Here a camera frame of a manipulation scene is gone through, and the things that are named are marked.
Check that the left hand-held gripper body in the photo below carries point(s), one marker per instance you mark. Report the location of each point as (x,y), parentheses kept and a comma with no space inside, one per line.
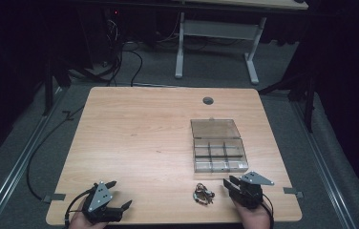
(99,198)

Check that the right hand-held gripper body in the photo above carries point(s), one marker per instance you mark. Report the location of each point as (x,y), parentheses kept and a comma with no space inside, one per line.
(250,187)

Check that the small pile of metal parts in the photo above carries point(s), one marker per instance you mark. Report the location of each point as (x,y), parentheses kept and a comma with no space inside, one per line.
(203,194)

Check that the clear plastic compartment box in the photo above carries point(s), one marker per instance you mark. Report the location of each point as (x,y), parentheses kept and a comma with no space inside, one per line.
(219,147)

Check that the person's left hand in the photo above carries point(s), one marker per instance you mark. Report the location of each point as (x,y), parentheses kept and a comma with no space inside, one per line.
(80,221)

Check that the person's right hand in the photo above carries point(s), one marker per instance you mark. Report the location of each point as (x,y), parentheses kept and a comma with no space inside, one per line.
(252,218)

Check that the black metal stand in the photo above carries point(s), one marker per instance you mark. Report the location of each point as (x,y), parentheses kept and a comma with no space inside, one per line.
(309,105)
(48,92)

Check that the grey table bracket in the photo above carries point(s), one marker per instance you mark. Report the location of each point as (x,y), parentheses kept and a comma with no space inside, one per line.
(55,197)
(292,192)

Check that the grey metal floor rail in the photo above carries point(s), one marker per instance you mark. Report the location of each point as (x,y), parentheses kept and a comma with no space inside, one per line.
(324,165)
(18,165)

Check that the white metal desk frame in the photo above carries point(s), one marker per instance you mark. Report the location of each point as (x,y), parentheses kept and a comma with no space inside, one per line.
(220,29)

